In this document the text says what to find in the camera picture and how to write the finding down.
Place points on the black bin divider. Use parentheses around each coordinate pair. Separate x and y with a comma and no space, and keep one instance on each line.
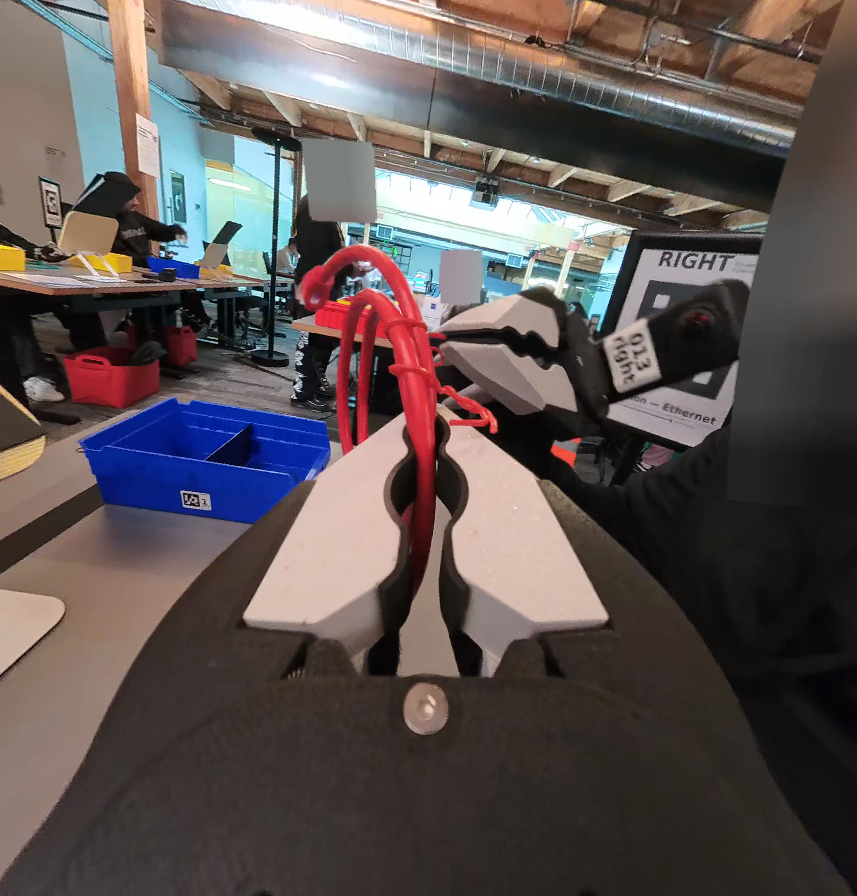
(232,448)

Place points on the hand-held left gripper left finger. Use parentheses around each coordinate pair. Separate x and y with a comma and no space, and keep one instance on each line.
(323,560)

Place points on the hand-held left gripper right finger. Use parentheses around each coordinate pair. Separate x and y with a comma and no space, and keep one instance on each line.
(526,560)

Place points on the person's right hand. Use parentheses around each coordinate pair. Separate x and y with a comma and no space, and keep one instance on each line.
(575,469)

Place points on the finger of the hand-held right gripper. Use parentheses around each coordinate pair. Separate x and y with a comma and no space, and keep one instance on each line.
(519,378)
(505,315)

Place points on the white stand base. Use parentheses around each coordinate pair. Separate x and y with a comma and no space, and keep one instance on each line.
(15,630)

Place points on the person's right forearm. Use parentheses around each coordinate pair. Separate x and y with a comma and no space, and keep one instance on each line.
(715,560)

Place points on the framed marker poster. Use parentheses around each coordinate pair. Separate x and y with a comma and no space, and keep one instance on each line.
(635,280)

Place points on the blue plastic bin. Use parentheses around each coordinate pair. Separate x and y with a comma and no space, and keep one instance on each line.
(155,476)

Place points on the silver spiral air duct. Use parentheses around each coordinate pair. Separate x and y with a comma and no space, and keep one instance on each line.
(540,77)

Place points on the red plastic bin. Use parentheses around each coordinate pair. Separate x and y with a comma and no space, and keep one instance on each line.
(110,381)

